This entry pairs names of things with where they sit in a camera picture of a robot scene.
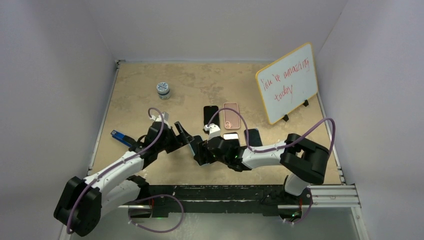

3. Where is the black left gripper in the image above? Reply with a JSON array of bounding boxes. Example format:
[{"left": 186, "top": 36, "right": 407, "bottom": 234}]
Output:
[{"left": 156, "top": 122, "right": 193, "bottom": 153}]

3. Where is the black smartphone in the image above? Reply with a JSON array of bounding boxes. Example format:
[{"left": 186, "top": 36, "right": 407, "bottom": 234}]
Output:
[{"left": 222, "top": 132, "right": 239, "bottom": 140}]

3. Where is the phone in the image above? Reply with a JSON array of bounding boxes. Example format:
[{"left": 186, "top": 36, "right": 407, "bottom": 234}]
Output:
[
  {"left": 189, "top": 135, "right": 211, "bottom": 166},
  {"left": 203, "top": 105, "right": 220, "bottom": 127}
]

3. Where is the pink phone case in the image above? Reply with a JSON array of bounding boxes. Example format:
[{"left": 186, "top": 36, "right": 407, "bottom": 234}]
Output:
[{"left": 223, "top": 102, "right": 241, "bottom": 130}]

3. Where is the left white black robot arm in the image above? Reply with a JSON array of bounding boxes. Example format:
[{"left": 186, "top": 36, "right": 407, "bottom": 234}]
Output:
[{"left": 53, "top": 120, "right": 194, "bottom": 237}]

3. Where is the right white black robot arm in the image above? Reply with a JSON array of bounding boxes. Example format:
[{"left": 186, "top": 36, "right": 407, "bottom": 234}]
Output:
[{"left": 190, "top": 133, "right": 331, "bottom": 204}]

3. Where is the white blue lidded jar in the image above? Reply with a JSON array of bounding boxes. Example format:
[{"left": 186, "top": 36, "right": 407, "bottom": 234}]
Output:
[{"left": 156, "top": 82, "right": 171, "bottom": 100}]

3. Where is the blue black stapler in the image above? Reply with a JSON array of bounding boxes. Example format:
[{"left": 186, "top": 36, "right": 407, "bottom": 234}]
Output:
[{"left": 110, "top": 130, "right": 136, "bottom": 147}]

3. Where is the black whiteboard stand foot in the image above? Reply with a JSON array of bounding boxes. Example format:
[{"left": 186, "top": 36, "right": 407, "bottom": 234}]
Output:
[{"left": 282, "top": 114, "right": 289, "bottom": 122}]

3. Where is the yellow framed whiteboard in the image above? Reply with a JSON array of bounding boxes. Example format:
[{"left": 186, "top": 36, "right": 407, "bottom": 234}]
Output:
[{"left": 255, "top": 42, "right": 318, "bottom": 125}]

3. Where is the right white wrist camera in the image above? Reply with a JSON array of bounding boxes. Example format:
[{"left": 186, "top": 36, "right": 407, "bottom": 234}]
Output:
[{"left": 203, "top": 123, "right": 221, "bottom": 140}]

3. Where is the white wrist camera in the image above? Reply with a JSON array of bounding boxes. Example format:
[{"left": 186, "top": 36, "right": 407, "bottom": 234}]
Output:
[
  {"left": 149, "top": 111, "right": 171, "bottom": 129},
  {"left": 203, "top": 123, "right": 221, "bottom": 140}
]

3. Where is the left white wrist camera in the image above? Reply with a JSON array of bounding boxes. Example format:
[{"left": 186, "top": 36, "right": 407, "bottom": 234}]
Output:
[{"left": 149, "top": 111, "right": 171, "bottom": 129}]

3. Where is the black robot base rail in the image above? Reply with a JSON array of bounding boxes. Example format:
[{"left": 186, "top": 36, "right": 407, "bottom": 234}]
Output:
[{"left": 129, "top": 184, "right": 313, "bottom": 221}]

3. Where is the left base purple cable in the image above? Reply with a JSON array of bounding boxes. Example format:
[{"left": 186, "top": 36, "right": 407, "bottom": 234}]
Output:
[{"left": 127, "top": 194, "right": 185, "bottom": 233}]

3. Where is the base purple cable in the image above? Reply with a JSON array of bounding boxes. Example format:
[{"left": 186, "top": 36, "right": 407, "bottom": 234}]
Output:
[
  {"left": 127, "top": 194, "right": 185, "bottom": 233},
  {"left": 282, "top": 188, "right": 316, "bottom": 226}
]

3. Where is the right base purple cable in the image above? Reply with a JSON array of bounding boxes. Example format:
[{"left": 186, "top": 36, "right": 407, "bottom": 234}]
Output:
[{"left": 282, "top": 188, "right": 316, "bottom": 226}]

